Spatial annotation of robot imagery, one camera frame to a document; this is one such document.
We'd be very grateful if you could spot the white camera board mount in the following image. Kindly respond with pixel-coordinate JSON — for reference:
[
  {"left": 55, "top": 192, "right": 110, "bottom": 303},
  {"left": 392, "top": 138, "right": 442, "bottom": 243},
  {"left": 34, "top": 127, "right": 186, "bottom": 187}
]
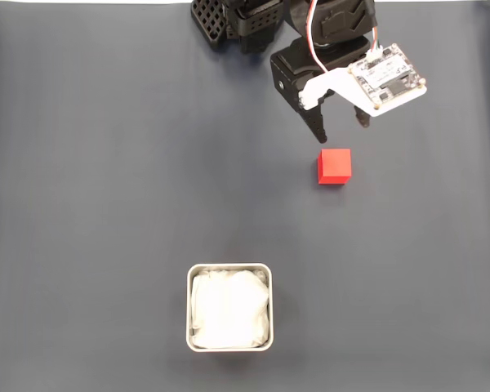
[{"left": 297, "top": 42, "right": 429, "bottom": 118}]

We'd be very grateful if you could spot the black camera cable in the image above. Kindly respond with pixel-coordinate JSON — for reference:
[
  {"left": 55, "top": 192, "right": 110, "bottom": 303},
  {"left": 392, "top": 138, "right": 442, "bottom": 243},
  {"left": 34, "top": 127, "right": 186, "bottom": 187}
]
[{"left": 365, "top": 0, "right": 383, "bottom": 56}]

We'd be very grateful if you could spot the white red servo wire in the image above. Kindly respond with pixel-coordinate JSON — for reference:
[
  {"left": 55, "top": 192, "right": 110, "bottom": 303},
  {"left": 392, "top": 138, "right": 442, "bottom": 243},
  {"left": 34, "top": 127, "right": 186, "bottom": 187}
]
[{"left": 307, "top": 0, "right": 332, "bottom": 75}]

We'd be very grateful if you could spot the red cube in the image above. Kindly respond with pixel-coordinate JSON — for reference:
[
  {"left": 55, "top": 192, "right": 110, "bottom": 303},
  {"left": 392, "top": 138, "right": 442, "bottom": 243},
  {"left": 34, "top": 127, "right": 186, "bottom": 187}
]
[{"left": 316, "top": 148, "right": 353, "bottom": 185}]

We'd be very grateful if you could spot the white crumpled tissue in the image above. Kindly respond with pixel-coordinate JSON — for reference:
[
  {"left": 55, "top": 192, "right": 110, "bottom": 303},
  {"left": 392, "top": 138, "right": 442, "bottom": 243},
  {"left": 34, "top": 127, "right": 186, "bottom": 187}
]
[{"left": 190, "top": 269, "right": 270, "bottom": 350}]

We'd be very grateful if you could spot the square metal box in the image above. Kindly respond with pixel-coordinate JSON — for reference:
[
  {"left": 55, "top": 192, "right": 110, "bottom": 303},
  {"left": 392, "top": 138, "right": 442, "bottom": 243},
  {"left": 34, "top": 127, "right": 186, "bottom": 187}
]
[{"left": 185, "top": 262, "right": 274, "bottom": 353}]

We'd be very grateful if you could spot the dark table mat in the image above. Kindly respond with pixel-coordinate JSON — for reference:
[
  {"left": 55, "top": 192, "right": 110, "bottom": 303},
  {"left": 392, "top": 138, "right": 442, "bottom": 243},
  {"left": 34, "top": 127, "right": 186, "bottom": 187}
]
[{"left": 0, "top": 2, "right": 490, "bottom": 392}]

